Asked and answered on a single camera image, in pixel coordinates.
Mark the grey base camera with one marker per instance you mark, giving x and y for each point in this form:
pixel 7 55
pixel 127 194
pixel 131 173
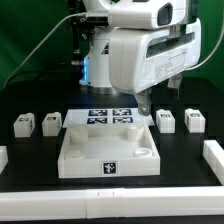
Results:
pixel 97 17

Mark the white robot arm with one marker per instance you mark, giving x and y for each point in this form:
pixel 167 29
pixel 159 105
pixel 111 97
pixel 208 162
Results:
pixel 97 60

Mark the white right fence bar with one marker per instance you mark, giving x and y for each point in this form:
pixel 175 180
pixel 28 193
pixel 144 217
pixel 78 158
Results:
pixel 213 153

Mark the white left fence bar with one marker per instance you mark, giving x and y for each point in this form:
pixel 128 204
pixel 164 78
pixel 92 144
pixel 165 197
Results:
pixel 3 158

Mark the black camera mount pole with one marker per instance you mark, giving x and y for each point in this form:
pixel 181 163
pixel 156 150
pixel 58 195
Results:
pixel 75 7

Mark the white front fence bar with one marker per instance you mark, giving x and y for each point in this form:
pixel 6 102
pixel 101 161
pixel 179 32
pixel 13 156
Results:
pixel 111 203

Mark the white fence bar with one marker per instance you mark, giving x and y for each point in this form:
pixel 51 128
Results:
pixel 213 153
pixel 3 158
pixel 111 203

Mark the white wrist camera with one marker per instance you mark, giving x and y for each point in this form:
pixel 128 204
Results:
pixel 147 14

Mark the white marker sheet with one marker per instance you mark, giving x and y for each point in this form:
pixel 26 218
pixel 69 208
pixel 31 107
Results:
pixel 105 116

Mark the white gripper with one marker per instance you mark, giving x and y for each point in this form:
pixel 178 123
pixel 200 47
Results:
pixel 139 59

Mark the white square tabletop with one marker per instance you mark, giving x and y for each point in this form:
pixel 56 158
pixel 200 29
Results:
pixel 108 150

